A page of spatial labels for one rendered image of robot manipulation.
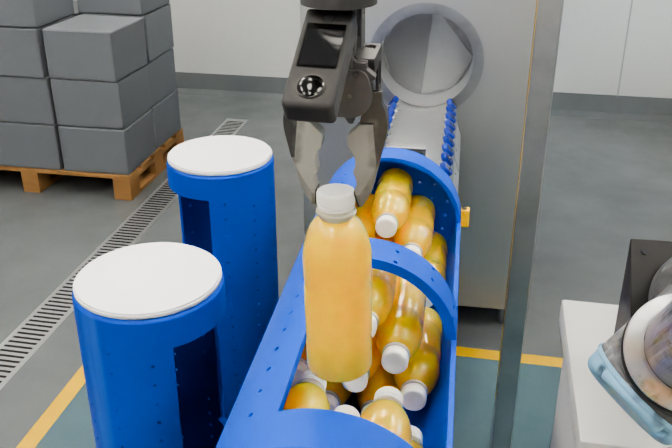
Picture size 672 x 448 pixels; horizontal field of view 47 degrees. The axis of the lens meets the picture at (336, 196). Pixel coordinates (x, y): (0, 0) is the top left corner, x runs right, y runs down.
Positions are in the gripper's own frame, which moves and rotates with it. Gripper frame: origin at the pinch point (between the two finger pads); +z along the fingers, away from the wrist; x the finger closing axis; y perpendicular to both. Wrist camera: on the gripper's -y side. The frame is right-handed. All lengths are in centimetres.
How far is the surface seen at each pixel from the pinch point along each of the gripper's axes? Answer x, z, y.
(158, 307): 39, 43, 40
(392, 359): -4.3, 35.6, 22.0
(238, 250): 44, 66, 103
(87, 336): 53, 50, 39
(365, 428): -4.1, 23.8, -6.1
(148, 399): 42, 61, 37
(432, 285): -9.1, 27.7, 30.1
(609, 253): -85, 150, 275
